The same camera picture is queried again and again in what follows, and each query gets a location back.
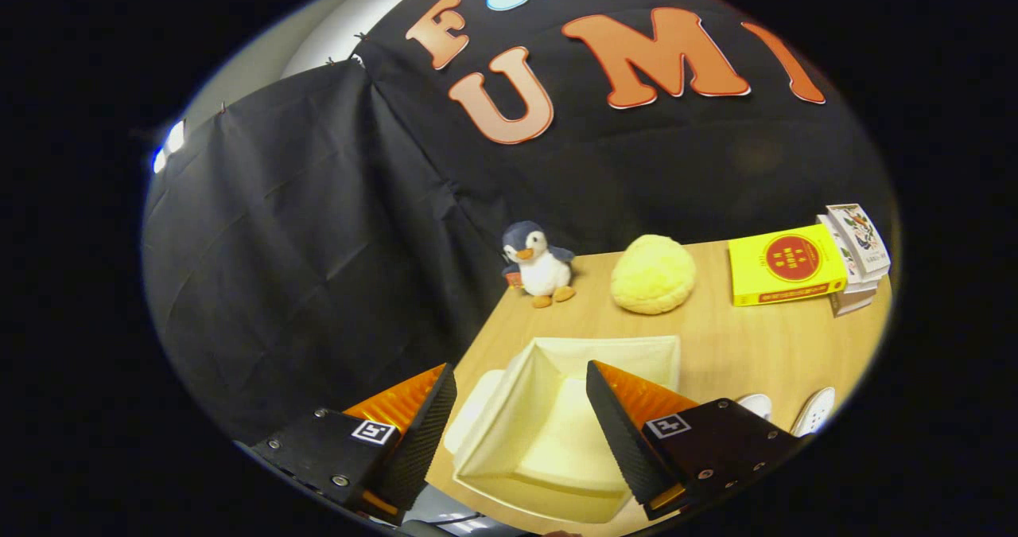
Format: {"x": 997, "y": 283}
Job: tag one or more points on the white striped canvas shoe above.
{"x": 815, "y": 411}
{"x": 755, "y": 406}

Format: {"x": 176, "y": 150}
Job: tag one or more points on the white illustrated book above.
{"x": 860, "y": 235}

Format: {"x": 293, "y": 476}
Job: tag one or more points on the cream storage box lid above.
{"x": 473, "y": 410}

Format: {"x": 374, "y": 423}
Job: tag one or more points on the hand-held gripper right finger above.
{"x": 620, "y": 441}

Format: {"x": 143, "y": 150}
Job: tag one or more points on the brown book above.
{"x": 851, "y": 302}

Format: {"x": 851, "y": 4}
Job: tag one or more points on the cream fabric storage box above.
{"x": 541, "y": 433}

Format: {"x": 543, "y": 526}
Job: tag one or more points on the penguin plush toy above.
{"x": 541, "y": 270}

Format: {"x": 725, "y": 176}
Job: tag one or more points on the yellow round plush cushion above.
{"x": 654, "y": 276}

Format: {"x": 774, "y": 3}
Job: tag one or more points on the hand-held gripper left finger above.
{"x": 417, "y": 449}

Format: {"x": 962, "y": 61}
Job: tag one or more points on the yellow book with red circle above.
{"x": 783, "y": 266}

